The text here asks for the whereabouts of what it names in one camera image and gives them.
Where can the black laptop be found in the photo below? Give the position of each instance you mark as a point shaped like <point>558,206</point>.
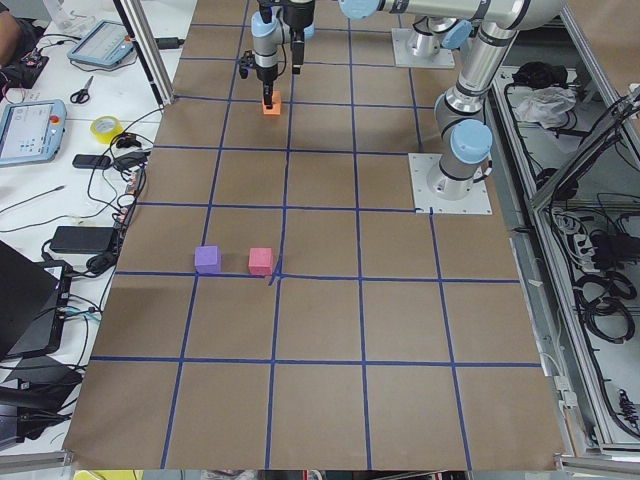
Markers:
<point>33,296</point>

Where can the teach pendant tablet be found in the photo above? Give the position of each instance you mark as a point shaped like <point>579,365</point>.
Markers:
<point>105,46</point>
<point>31,132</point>

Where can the far teach pendant tablet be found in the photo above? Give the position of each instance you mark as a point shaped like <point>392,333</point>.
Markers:
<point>105,46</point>

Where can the white crumpled cloth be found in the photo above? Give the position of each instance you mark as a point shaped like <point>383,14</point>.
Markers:
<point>548,107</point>

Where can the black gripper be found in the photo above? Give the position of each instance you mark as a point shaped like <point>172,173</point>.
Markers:
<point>297,53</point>
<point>265,73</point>

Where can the yellow tape roll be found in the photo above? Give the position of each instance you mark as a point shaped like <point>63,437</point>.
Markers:
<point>106,128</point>

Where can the black phone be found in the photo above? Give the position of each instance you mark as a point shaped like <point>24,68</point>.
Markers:
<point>91,161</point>

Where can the black handled scissors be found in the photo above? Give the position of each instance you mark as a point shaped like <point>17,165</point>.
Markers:
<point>82,95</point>

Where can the orange foam cube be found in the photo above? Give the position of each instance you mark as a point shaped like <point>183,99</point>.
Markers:
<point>274,109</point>

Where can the black power adapter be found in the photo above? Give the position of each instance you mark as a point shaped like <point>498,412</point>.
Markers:
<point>81,239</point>

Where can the purple foam cube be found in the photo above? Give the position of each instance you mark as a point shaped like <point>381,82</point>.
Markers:
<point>208,260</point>

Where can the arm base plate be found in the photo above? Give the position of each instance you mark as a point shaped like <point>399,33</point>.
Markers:
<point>416,50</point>
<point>435,193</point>

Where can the near teach pendant tablet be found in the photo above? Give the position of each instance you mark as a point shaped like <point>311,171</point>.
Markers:
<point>31,132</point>

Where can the red foam cube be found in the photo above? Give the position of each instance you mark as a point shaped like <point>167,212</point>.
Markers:
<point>261,261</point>

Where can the aluminium frame post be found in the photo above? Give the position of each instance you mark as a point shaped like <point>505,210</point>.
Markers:
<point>135,21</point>

